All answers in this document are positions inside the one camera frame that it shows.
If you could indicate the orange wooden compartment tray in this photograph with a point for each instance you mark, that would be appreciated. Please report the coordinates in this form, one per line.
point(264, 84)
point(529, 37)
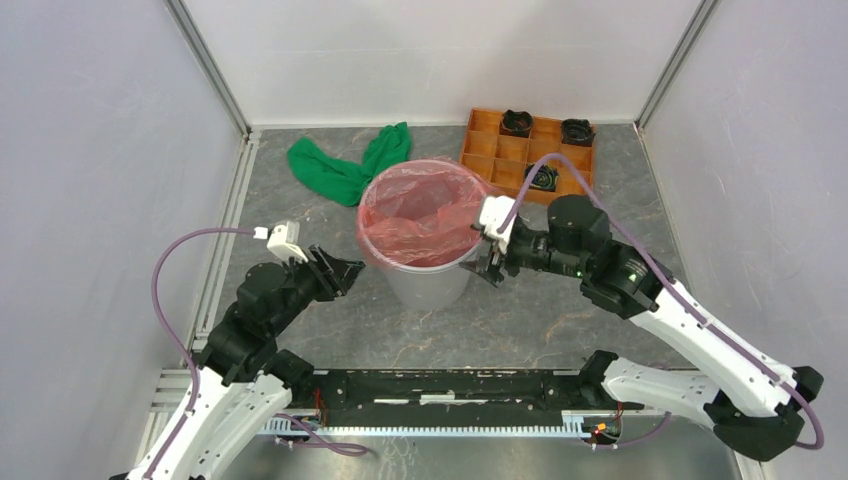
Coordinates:
point(501, 160)

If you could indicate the right aluminium frame post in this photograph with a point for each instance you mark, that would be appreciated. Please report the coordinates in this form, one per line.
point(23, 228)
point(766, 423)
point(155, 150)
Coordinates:
point(687, 41)

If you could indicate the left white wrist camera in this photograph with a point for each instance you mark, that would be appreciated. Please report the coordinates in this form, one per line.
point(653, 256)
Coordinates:
point(282, 241)

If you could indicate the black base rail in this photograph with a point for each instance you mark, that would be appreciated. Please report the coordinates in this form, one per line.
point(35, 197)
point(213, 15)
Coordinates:
point(441, 403)

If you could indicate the green cloth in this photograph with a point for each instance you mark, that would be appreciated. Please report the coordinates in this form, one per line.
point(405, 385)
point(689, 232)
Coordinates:
point(342, 181)

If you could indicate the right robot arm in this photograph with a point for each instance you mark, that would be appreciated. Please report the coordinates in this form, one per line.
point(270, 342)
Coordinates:
point(755, 405)

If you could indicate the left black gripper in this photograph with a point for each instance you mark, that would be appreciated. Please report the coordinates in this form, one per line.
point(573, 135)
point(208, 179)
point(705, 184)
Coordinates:
point(335, 275)

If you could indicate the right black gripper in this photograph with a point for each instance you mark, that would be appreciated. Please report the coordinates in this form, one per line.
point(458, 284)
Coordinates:
point(492, 272)

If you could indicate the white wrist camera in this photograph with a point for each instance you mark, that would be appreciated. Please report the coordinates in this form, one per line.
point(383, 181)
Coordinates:
point(282, 241)
point(495, 220)

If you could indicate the red black rolled belt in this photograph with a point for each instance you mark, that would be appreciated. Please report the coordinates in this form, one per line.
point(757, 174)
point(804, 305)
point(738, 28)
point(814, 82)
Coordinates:
point(516, 123)

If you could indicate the blue yellow rolled belt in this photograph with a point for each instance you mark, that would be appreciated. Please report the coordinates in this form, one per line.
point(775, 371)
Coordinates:
point(545, 178)

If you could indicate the grey plastic trash bin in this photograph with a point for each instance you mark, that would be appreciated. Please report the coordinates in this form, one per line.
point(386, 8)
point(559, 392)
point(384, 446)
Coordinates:
point(430, 288)

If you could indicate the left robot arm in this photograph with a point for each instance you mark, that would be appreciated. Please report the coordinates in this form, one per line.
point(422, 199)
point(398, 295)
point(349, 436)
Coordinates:
point(241, 378)

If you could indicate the left aluminium frame post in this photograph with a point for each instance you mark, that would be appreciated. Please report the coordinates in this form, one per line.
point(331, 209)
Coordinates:
point(203, 55)

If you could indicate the red plastic trash bag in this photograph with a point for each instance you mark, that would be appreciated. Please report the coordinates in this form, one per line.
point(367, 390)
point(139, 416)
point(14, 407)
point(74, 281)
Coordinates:
point(420, 213)

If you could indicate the aluminium frame post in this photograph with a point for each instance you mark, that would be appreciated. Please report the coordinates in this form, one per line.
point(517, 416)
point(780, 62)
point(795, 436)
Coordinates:
point(203, 55)
point(687, 41)

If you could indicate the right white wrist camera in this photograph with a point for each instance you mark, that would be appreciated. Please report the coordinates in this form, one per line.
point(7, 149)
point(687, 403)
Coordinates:
point(495, 220)

